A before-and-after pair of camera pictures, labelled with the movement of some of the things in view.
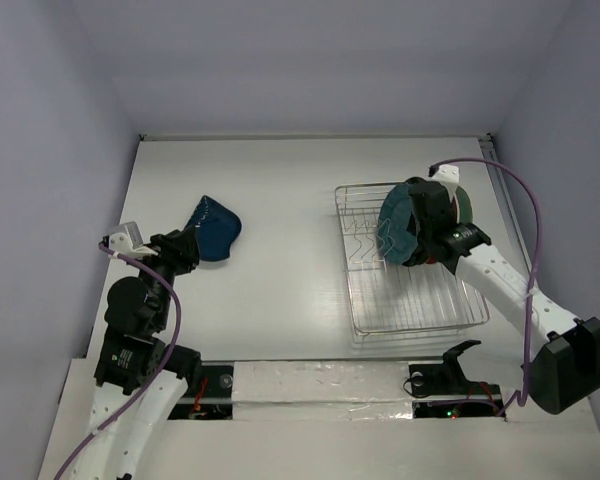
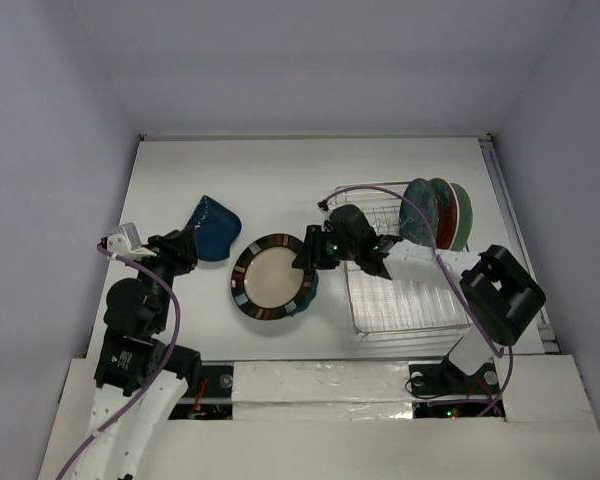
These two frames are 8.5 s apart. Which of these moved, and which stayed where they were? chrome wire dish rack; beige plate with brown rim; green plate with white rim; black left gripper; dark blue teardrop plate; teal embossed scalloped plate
Moved: beige plate with brown rim; teal embossed scalloped plate
Stayed: dark blue teardrop plate; green plate with white rim; chrome wire dish rack; black left gripper
